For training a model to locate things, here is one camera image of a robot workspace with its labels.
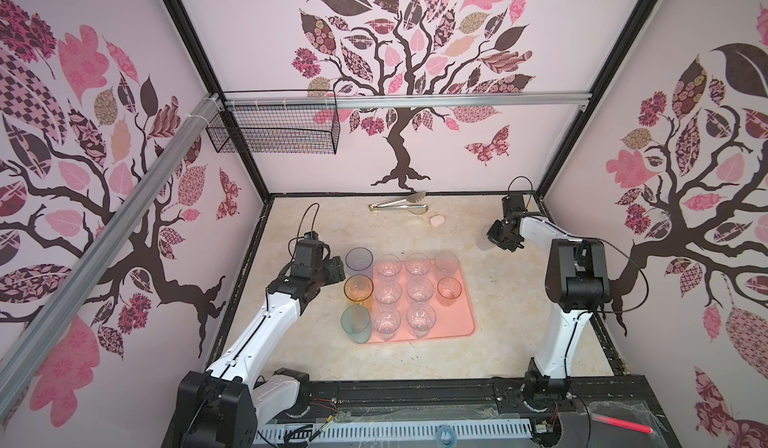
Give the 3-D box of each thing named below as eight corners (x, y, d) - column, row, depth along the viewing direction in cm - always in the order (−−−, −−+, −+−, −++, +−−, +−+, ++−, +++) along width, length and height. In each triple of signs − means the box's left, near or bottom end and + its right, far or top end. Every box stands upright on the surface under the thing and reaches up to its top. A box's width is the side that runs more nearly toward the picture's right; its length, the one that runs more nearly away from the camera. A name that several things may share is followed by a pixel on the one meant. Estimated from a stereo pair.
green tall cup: (344, 344, 85) (338, 331, 76) (346, 320, 89) (341, 304, 81) (370, 344, 84) (368, 331, 76) (372, 320, 89) (369, 304, 81)
